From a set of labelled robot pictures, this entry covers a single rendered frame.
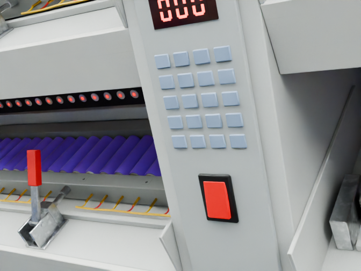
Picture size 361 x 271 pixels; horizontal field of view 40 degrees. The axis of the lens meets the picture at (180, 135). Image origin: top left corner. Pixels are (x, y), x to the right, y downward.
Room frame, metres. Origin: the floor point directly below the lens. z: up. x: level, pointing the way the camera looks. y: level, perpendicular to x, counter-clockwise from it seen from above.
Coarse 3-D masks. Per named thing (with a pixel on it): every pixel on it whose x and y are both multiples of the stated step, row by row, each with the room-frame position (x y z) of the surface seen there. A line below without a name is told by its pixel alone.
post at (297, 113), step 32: (128, 0) 0.33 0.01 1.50; (256, 0) 0.28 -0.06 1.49; (256, 32) 0.28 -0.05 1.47; (256, 64) 0.28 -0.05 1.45; (256, 96) 0.28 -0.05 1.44; (288, 96) 0.30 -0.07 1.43; (320, 96) 0.34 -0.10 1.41; (160, 128) 0.33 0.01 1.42; (288, 128) 0.29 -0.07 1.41; (320, 128) 0.34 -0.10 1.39; (160, 160) 0.33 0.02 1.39; (288, 160) 0.28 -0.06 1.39; (320, 160) 0.33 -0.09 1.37; (288, 192) 0.28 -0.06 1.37; (288, 224) 0.28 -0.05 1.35
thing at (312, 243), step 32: (352, 96) 0.40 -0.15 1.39; (352, 128) 0.39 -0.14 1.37; (352, 160) 0.38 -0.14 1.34; (320, 192) 0.31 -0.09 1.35; (352, 192) 0.32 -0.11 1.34; (320, 224) 0.31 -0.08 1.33; (352, 224) 0.31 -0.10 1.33; (288, 256) 0.27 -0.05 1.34; (320, 256) 0.30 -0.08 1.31; (352, 256) 0.30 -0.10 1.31
